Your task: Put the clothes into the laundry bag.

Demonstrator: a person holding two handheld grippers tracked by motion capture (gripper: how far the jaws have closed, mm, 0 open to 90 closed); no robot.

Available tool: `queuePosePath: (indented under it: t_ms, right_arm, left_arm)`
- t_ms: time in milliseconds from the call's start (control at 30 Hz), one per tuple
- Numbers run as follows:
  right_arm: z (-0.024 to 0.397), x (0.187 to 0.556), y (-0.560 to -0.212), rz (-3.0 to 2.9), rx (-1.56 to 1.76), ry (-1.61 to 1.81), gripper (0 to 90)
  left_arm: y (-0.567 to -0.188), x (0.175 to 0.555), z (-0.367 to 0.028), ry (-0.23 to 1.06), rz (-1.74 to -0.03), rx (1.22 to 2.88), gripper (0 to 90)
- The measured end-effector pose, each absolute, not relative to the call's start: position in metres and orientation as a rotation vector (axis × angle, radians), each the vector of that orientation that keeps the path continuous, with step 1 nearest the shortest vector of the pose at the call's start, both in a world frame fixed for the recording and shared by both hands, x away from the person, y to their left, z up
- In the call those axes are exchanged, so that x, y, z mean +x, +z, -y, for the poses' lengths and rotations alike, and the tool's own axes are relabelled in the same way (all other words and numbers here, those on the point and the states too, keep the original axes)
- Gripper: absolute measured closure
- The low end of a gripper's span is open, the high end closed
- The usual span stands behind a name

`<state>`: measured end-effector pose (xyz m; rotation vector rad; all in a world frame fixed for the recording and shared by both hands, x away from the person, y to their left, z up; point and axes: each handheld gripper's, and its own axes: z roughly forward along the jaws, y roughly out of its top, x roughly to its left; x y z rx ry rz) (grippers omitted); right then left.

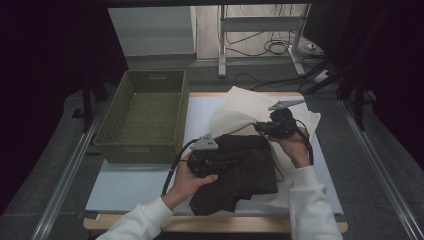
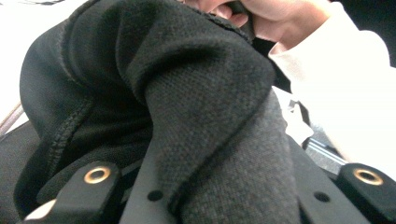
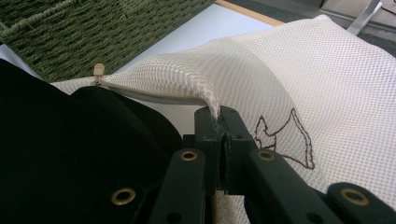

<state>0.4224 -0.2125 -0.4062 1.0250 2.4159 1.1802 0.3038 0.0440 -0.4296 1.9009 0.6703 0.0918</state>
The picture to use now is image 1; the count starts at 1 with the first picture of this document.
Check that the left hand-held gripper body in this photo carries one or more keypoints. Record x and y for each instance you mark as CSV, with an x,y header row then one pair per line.
x,y
201,163

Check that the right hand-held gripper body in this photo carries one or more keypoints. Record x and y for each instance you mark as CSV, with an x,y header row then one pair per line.
x,y
283,123

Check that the cream cloth bag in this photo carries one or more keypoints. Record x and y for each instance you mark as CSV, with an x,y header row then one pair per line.
x,y
240,110

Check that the dark brown cloth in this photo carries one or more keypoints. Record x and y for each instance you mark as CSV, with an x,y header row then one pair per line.
x,y
246,173

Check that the green woven basket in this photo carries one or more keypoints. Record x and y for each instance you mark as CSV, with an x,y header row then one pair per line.
x,y
146,116

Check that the person's right hand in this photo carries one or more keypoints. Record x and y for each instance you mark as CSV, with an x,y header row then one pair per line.
x,y
298,148

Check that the person's left hand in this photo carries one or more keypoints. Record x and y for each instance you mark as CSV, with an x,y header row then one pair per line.
x,y
183,188

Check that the white power strip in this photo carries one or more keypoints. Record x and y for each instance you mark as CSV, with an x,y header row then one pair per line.
x,y
321,76

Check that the white table mat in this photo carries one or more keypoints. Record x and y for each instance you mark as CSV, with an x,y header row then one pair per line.
x,y
133,186

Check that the black metal stand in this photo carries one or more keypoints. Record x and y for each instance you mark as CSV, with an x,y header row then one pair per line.
x,y
87,106
358,106

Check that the dark curtain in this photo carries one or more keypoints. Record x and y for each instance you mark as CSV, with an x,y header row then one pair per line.
x,y
43,66
393,66

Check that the white cabinet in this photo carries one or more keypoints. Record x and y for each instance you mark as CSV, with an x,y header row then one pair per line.
x,y
150,30

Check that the white metal desk frame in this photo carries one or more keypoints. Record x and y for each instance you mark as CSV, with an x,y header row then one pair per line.
x,y
260,24

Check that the aluminium floor rail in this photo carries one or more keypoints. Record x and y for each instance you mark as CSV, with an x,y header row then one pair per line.
x,y
376,166
63,180

